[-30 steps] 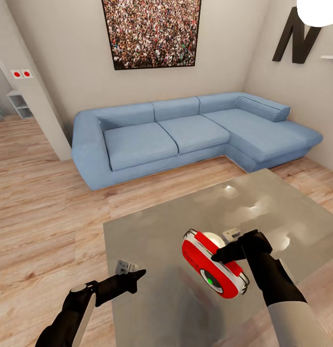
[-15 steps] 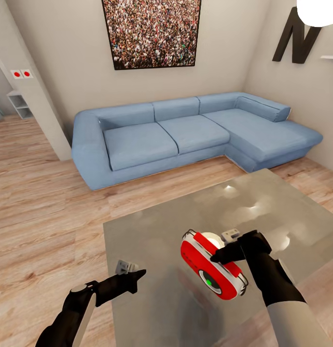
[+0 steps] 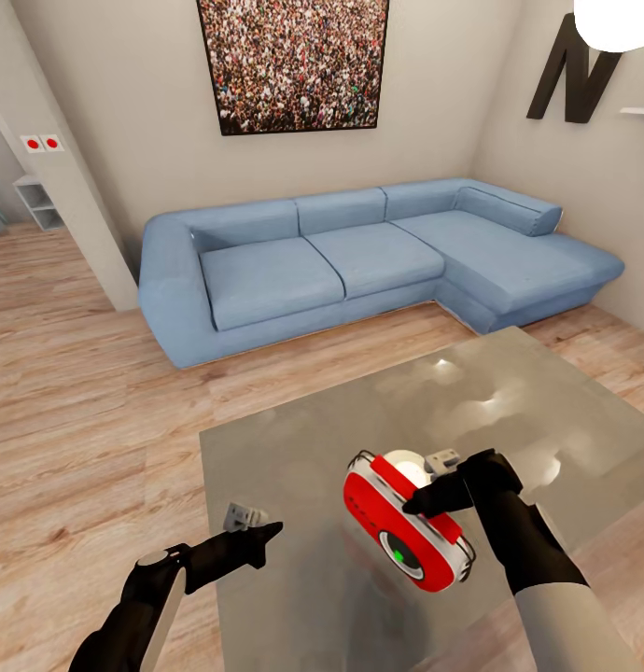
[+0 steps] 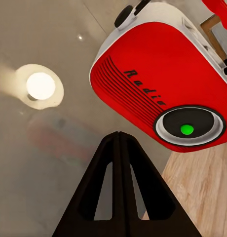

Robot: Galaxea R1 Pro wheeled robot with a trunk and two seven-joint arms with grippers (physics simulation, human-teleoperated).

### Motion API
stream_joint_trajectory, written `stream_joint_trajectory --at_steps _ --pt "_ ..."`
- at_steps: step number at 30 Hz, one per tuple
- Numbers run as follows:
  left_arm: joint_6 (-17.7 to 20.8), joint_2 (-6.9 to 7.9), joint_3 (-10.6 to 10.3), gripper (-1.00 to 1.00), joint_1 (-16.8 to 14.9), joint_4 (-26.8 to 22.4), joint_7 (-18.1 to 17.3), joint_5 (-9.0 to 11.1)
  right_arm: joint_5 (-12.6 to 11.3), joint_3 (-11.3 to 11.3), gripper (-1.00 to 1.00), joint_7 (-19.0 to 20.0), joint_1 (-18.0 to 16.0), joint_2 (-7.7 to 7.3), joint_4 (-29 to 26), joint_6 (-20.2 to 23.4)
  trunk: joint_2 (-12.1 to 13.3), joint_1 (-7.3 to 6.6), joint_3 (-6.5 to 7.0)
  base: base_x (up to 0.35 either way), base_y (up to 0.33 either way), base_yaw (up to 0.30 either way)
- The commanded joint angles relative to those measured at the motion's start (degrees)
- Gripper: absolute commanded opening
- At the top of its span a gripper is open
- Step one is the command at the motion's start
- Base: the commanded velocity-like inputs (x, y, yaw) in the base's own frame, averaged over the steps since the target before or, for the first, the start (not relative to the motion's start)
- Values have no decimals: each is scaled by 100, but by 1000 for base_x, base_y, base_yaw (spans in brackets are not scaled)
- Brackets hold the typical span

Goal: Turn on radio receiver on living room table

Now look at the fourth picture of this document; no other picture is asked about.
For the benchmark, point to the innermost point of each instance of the radio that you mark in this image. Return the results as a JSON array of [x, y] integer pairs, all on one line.
[[158, 71]]

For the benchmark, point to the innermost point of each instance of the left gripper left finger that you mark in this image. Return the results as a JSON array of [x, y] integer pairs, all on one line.
[[78, 218]]

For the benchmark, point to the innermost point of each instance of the coffee table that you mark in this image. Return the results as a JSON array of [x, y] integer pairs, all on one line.
[[51, 120]]

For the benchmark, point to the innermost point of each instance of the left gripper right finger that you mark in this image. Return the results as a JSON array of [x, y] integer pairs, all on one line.
[[167, 216]]

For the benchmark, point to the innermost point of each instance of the door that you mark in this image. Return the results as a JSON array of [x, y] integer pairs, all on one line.
[[217, 35]]

